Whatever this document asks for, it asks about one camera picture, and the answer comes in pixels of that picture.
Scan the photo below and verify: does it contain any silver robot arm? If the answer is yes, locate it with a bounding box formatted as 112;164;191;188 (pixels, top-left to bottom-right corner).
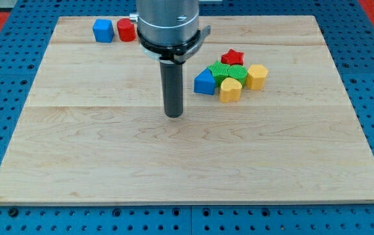
129;0;211;65

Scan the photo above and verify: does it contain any green star block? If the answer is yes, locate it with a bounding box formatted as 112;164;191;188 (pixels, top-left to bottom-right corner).
207;61;230;87

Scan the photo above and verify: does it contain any green circle block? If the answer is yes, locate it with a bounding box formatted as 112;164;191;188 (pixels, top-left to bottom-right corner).
228;65;247;86

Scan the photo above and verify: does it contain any red star block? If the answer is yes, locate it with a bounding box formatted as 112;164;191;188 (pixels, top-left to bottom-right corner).
221;49;244;65

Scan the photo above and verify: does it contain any blue triangle block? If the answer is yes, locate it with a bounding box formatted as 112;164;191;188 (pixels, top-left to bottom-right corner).
193;69;215;95

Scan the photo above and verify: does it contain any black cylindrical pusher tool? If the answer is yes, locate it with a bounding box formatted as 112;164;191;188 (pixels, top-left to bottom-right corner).
160;62;183;118

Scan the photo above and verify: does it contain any yellow heart block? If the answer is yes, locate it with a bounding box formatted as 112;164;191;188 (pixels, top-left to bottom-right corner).
219;78;242;103

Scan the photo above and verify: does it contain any yellow hexagon block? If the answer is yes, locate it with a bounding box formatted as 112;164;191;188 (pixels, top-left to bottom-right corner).
245;64;269;90

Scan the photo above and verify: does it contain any wooden board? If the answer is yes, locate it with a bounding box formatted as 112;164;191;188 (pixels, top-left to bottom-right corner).
0;16;374;206

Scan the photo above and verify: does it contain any red cylinder block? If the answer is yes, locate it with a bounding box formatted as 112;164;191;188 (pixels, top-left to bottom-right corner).
117;18;136;42

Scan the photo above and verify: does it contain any blue cube block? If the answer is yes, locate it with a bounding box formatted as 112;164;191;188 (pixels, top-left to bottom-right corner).
92;19;114;42

